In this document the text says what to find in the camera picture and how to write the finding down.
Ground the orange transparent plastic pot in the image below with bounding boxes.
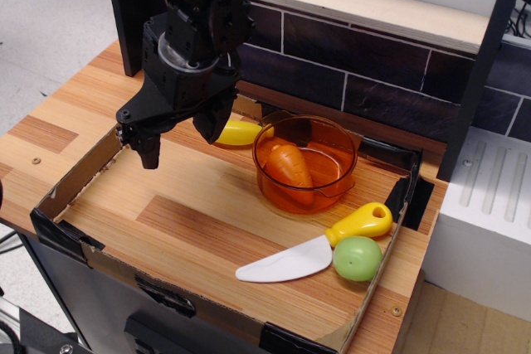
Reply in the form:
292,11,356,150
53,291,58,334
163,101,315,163
252,111,358,214

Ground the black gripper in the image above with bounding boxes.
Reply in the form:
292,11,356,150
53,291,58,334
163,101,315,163
116,14,241,170

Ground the toy knife yellow handle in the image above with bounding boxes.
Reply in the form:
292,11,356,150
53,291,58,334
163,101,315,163
236,202,393,283

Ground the yellow toy banana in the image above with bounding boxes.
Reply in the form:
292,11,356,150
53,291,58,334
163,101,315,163
215,120,275,147

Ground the light wooden back ledge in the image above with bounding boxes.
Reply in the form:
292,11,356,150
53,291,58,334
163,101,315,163
259,0,489,54

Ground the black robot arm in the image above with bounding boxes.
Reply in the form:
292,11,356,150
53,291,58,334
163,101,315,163
111,0,255,169

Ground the orange toy carrot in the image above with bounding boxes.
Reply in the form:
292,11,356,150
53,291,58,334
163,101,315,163
265,144,314,206

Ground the black upright post right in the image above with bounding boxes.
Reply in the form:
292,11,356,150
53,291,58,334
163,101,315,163
436,0,516,182

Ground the black upright board left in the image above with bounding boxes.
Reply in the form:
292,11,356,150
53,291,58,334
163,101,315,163
111,0,166,76

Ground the green toy fruit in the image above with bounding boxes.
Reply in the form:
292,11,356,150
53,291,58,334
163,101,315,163
333,236,382,282

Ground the white grooved side panel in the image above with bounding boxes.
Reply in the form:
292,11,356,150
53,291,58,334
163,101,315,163
423,128,530,320

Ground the cardboard fence with black tape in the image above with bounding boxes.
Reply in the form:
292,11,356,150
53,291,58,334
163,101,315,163
31,98,426,353

